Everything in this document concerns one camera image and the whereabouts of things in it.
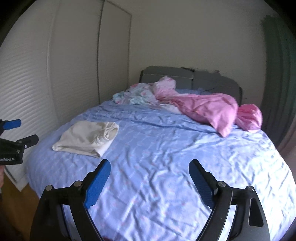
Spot pink duvet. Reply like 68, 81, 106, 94
151, 75, 239, 138

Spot grey padded headboard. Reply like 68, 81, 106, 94
139, 66, 243, 105

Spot pale floral cloth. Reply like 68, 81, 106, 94
112, 82, 160, 106

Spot pink pillow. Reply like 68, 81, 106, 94
235, 104, 263, 133

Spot bed with blue striped sheet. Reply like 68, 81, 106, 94
24, 89, 296, 241

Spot white pants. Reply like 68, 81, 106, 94
52, 120, 120, 159

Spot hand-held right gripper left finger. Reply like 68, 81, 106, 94
30, 159, 111, 241

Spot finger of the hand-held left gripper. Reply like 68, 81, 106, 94
0, 119, 22, 136
16, 134, 39, 150

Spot green curtain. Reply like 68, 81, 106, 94
261, 14, 296, 149

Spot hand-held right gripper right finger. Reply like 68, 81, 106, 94
188, 159, 271, 241

